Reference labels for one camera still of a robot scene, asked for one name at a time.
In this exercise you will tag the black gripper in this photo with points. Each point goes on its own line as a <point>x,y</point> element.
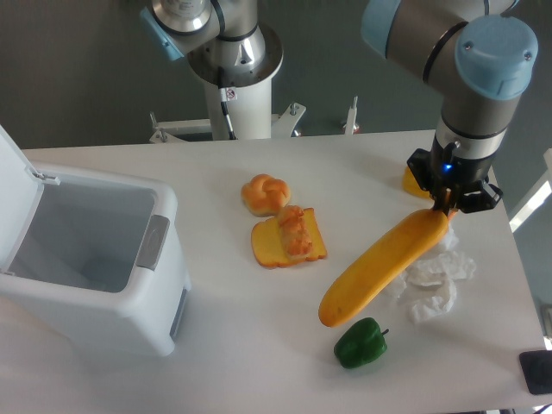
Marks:
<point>455,183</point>

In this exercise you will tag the long yellow baguette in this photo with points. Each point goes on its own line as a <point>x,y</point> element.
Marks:
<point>376,268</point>

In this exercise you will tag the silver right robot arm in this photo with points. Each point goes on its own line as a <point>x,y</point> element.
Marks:
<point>480,60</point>

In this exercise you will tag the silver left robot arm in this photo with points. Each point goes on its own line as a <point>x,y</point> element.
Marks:
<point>234,56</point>

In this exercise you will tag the yellow bread piece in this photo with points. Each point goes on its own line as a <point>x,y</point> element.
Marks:
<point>410,185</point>

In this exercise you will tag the knotted bread roll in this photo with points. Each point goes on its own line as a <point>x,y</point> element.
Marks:
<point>265,195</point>

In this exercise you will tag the toast bread slice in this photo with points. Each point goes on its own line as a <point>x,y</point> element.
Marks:
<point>269,250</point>

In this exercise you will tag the white trash can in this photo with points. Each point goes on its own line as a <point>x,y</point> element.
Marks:
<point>101,262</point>

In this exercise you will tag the white trash can lid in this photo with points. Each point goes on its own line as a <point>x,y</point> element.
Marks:
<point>22,187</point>

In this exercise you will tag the crumpled white paper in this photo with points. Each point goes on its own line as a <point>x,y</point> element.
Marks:
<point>428,287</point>

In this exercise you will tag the small croissant pastry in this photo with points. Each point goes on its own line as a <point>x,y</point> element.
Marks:
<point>294,235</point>

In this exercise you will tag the green bell pepper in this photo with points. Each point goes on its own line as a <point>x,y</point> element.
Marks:
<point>363,343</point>

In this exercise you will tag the black device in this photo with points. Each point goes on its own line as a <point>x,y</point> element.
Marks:
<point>536,367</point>

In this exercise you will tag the white stand frame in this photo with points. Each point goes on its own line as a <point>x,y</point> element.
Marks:
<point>230,123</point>

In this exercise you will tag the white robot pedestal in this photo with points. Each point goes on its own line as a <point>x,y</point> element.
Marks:
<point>250,111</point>

